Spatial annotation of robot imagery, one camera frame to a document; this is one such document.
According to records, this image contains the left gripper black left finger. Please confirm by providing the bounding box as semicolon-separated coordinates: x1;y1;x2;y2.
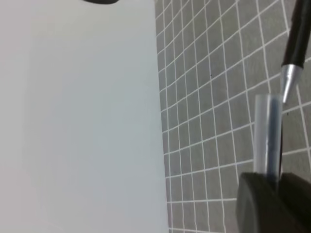
236;172;277;233

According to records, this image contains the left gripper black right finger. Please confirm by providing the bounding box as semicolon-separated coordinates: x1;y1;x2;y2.
279;173;311;233

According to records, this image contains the translucent pen cap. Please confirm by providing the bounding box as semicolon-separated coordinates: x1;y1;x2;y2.
254;94;283;182

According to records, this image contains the black pen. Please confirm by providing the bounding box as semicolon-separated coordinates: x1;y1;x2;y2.
281;0;311;104

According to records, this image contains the grey grid tablecloth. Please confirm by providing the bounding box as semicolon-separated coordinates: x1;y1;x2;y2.
155;0;311;233

